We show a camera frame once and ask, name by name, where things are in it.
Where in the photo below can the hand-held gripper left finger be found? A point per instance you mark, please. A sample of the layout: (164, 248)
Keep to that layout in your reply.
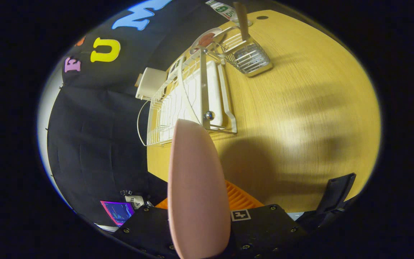
(146, 226)

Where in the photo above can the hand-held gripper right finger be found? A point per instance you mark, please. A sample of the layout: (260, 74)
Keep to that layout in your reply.
(264, 230)

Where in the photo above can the pink plate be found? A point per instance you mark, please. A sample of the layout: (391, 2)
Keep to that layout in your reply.
(196, 187)

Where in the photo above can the white dish rack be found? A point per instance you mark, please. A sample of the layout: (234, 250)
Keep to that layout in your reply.
(210, 93)

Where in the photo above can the wooden spoon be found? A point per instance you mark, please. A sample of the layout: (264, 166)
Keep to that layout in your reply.
(242, 21)

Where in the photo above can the beige plate with meat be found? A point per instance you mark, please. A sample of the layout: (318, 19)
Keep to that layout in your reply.
(216, 31)

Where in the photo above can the glowing purple screen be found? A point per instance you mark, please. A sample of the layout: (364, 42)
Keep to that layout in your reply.
(119, 213)

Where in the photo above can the black angular object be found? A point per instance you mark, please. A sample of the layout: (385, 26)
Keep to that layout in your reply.
(332, 194)

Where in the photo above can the black backdrop cloth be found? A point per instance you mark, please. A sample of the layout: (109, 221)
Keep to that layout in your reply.
(95, 144)

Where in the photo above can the white toaster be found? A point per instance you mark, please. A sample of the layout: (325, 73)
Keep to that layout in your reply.
(153, 82)

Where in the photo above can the toast slice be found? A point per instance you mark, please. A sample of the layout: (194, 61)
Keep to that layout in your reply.
(139, 80)

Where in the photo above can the red meat slice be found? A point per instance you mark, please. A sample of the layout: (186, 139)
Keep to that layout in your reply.
(206, 39)

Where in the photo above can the white drink bottle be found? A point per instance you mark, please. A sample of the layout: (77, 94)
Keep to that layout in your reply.
(225, 10)

